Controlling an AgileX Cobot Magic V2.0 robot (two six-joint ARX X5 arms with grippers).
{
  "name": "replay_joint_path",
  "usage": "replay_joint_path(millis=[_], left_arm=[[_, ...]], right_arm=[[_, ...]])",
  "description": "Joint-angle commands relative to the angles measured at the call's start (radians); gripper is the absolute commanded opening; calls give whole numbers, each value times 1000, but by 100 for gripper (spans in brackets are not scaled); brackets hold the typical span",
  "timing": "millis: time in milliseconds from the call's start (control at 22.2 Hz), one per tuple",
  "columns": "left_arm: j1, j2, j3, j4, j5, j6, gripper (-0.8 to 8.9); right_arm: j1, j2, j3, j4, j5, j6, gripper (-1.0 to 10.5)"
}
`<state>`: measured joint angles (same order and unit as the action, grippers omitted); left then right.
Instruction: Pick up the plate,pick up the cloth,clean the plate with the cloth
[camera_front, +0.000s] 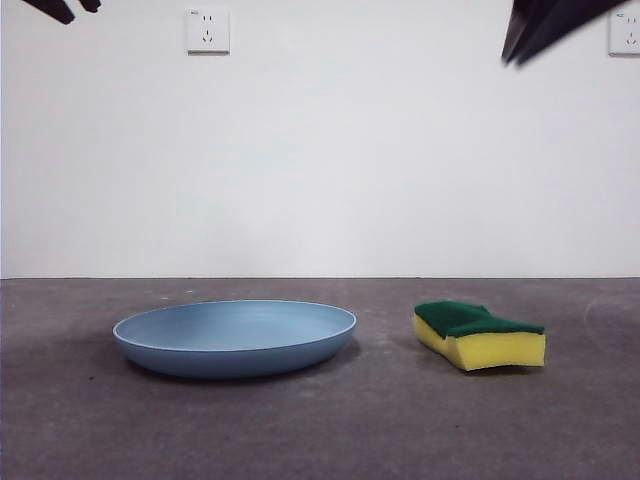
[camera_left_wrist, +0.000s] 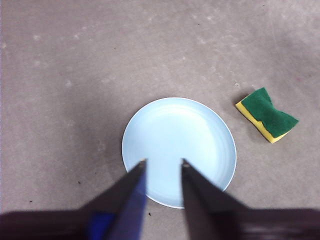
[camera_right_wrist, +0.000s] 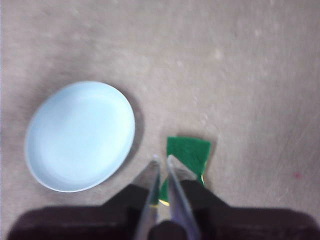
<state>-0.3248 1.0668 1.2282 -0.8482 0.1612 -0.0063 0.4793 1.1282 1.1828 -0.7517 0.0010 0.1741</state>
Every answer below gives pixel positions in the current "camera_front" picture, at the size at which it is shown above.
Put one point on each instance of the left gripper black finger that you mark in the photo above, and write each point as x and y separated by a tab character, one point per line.
90	4
60	11

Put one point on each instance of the light blue round plate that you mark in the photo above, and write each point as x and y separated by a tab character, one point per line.
235	345

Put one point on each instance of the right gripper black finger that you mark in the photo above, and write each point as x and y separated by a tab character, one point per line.
565	25
522	25

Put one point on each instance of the white wall socket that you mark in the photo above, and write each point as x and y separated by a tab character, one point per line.
209	31
625	37

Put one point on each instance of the yellow sponge with green pad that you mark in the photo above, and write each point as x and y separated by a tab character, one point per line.
500	350

